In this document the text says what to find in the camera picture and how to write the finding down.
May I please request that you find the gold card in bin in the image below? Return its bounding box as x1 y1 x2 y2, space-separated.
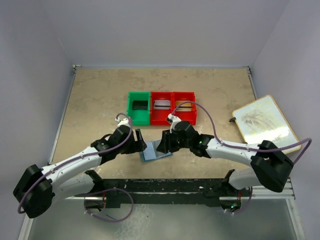
175 100 192 112

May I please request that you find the red bin middle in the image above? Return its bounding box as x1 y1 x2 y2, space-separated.
150 91 173 126

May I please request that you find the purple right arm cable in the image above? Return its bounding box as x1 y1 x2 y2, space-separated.
166 100 313 166

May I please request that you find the green bin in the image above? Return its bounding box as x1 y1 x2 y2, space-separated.
126 91 151 126

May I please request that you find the red bin right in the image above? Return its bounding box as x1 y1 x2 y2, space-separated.
172 91 197 126

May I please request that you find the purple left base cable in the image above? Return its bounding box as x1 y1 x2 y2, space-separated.
83 187 135 223

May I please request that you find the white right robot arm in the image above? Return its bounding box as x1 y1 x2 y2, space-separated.
156 121 294 196

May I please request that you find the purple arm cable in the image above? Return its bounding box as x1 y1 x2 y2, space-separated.
166 100 313 166
17 112 133 215

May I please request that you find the aluminium frame rail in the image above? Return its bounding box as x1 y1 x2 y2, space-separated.
64 177 297 200

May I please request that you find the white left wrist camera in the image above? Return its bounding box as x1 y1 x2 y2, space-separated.
115 117 132 129

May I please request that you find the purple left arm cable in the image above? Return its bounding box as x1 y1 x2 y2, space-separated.
17 112 133 215

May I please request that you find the blue leather card holder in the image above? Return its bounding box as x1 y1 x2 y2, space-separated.
140 139 173 163

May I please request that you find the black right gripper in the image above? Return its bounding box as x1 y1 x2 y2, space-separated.
156 128 192 153

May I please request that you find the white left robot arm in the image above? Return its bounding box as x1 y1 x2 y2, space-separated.
13 125 147 219

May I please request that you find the red bin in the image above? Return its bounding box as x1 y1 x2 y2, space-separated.
150 91 173 126
172 91 197 126

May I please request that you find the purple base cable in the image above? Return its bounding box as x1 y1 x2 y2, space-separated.
223 186 255 216
83 187 135 223

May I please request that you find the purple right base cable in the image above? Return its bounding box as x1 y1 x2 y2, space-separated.
223 186 255 216

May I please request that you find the black card in bin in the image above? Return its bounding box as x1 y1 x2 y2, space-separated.
132 100 149 111

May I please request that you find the silver card in bin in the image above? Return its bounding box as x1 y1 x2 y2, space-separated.
153 99 171 110

